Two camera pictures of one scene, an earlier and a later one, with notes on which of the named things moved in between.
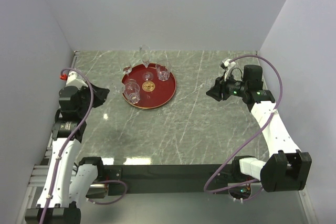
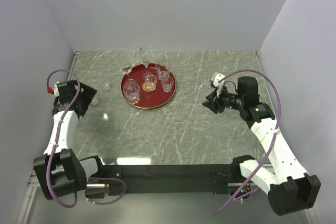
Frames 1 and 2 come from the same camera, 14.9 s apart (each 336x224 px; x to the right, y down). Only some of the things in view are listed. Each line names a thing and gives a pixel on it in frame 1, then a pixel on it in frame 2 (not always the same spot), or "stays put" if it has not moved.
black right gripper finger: (216, 92) to (214, 103)
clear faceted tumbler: (132, 91) stays put
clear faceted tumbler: (163, 68) stays put
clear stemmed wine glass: (127, 70) stays put
